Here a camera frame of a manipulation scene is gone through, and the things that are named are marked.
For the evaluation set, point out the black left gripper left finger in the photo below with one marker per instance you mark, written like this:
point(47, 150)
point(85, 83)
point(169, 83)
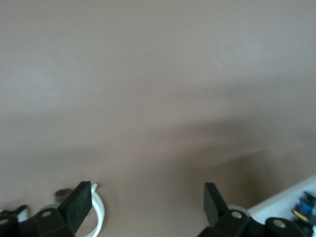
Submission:
point(76, 205)

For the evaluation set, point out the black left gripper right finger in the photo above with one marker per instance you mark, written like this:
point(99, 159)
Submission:
point(213, 205)

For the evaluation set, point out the brown block with metal bolt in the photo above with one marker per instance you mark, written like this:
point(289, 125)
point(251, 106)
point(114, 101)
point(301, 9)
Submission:
point(61, 193)

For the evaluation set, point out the small black switch part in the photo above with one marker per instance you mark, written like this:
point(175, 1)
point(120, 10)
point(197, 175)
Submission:
point(21, 209)

